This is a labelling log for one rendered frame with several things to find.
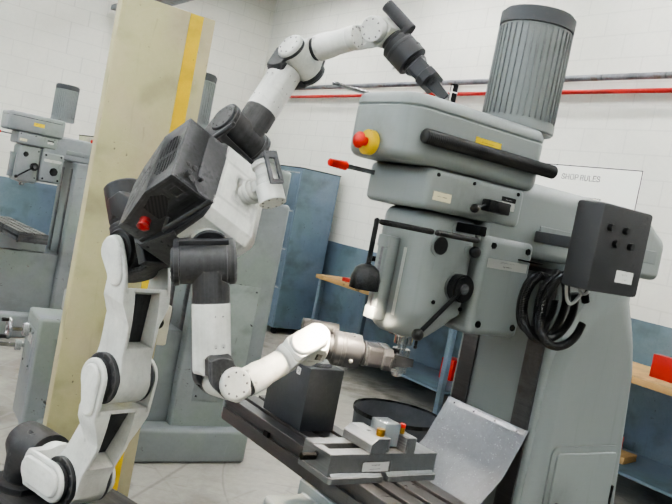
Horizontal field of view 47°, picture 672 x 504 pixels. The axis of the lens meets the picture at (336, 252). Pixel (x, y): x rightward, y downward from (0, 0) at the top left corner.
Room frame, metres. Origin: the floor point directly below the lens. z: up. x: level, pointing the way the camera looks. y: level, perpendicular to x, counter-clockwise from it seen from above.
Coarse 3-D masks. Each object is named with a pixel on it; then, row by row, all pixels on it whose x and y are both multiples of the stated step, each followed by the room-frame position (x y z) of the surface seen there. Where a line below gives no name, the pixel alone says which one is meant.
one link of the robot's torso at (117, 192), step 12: (120, 180) 2.19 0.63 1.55; (132, 180) 2.20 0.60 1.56; (108, 192) 2.19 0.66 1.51; (120, 192) 2.14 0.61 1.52; (108, 204) 2.17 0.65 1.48; (120, 204) 2.13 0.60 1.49; (108, 216) 2.18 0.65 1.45; (120, 216) 2.13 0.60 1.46; (144, 252) 2.05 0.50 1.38; (144, 264) 2.06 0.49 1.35; (156, 264) 2.09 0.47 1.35; (132, 276) 2.13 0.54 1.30; (144, 276) 2.15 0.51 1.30
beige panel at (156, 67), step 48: (144, 0) 3.27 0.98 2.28; (144, 48) 3.29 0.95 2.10; (192, 48) 3.40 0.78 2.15; (144, 96) 3.31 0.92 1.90; (192, 96) 3.43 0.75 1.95; (96, 144) 3.22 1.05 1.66; (144, 144) 3.33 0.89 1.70; (96, 192) 3.23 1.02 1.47; (96, 240) 3.25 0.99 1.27; (96, 288) 3.28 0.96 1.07; (144, 288) 3.39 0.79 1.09; (96, 336) 3.30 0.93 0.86
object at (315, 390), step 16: (304, 368) 2.24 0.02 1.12; (320, 368) 2.25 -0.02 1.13; (336, 368) 2.29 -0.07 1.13; (272, 384) 2.37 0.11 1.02; (288, 384) 2.30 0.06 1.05; (304, 384) 2.23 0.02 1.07; (320, 384) 2.24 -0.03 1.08; (336, 384) 2.27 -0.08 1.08; (272, 400) 2.36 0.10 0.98; (288, 400) 2.28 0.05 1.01; (304, 400) 2.22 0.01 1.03; (320, 400) 2.25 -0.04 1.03; (336, 400) 2.28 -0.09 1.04; (288, 416) 2.27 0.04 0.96; (304, 416) 2.22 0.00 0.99; (320, 416) 2.25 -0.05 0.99
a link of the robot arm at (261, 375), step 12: (264, 360) 1.87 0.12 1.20; (276, 360) 1.87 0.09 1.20; (252, 372) 1.83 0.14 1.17; (264, 372) 1.84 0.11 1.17; (276, 372) 1.86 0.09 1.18; (288, 372) 1.89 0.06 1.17; (204, 384) 1.82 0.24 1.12; (252, 384) 1.82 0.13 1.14; (264, 384) 1.84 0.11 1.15; (216, 396) 1.81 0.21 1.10
